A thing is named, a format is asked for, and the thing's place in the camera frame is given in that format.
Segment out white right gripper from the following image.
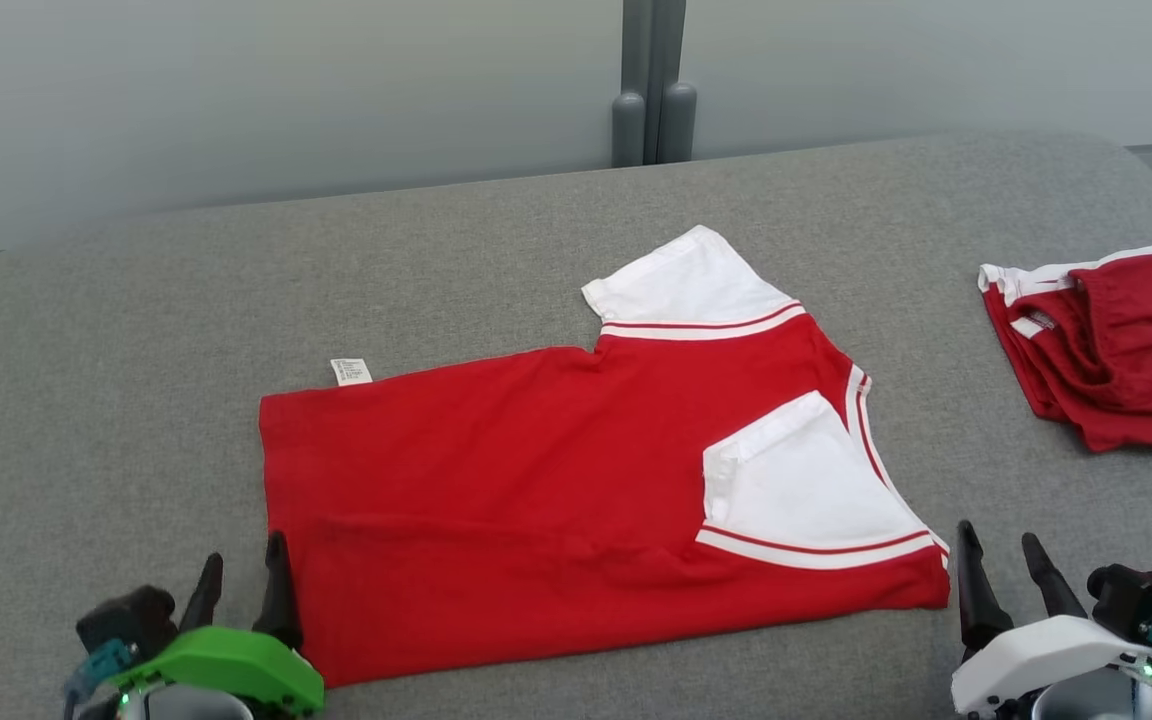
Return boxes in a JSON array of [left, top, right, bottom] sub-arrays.
[[951, 520, 1152, 719]]

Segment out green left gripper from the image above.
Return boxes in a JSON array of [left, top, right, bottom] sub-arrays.
[[111, 531, 325, 717]]

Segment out red shorts with white stripe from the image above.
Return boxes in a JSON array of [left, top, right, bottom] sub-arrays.
[[978, 244, 1152, 454]]

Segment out red jersey with white sleeves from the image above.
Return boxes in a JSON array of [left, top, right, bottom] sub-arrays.
[[258, 225, 952, 689]]

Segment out teal left camera connector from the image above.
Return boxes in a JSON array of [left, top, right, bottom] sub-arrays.
[[64, 640, 135, 701]]

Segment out grey partition post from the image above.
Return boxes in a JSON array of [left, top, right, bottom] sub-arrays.
[[612, 0, 698, 167]]

